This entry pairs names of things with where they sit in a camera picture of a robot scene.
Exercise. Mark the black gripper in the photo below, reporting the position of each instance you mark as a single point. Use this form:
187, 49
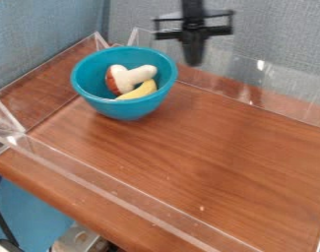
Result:
193, 25

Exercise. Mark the plush mushroom toy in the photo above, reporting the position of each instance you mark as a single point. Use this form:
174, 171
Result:
120, 79

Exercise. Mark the blue plastic bowl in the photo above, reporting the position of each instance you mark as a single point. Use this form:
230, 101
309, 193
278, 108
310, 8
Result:
88, 82

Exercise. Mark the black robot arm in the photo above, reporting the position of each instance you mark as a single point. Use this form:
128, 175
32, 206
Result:
193, 32

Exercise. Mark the yellow plush banana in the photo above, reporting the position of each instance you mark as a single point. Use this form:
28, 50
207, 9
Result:
146, 89

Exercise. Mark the clear acrylic barrier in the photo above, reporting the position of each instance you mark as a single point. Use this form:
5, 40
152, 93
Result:
215, 174

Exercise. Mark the white object under table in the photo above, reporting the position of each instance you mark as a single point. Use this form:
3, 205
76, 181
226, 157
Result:
79, 239

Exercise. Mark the black stand leg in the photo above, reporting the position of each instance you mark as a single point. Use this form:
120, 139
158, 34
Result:
8, 242

